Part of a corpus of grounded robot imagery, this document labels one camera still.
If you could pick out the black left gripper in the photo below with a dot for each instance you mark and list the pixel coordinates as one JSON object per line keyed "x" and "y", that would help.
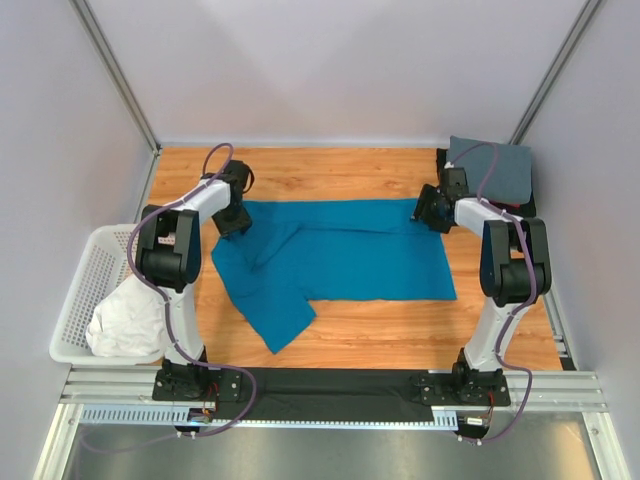
{"x": 241, "y": 224}

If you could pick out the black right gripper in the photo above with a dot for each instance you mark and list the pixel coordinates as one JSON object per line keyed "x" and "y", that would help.
{"x": 420, "y": 213}

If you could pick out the blue t shirt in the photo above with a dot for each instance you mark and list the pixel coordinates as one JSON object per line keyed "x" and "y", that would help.
{"x": 296, "y": 253}

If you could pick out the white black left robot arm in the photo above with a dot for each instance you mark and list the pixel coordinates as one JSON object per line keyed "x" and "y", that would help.
{"x": 168, "y": 259}

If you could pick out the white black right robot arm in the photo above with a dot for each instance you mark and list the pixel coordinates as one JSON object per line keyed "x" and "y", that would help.
{"x": 514, "y": 272}

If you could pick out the folded red t shirt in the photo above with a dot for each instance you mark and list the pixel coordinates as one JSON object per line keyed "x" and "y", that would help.
{"x": 514, "y": 209}

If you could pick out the folded grey t shirt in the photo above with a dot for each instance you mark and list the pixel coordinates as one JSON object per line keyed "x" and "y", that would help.
{"x": 494, "y": 171}

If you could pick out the white plastic laundry basket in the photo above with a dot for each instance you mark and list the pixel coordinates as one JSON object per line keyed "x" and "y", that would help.
{"x": 102, "y": 267}

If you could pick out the white t shirt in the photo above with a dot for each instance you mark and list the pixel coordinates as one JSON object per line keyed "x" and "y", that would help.
{"x": 128, "y": 323}

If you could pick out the slotted grey cable duct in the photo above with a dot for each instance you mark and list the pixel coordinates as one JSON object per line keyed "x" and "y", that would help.
{"x": 192, "y": 417}

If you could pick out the right aluminium corner post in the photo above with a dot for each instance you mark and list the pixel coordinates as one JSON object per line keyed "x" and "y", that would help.
{"x": 585, "y": 17}

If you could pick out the aluminium corner post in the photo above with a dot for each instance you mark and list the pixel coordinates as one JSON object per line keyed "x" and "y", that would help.
{"x": 98, "y": 38}
{"x": 585, "y": 17}

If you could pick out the left aluminium corner post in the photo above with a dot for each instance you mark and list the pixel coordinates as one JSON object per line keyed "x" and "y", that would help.
{"x": 98, "y": 38}

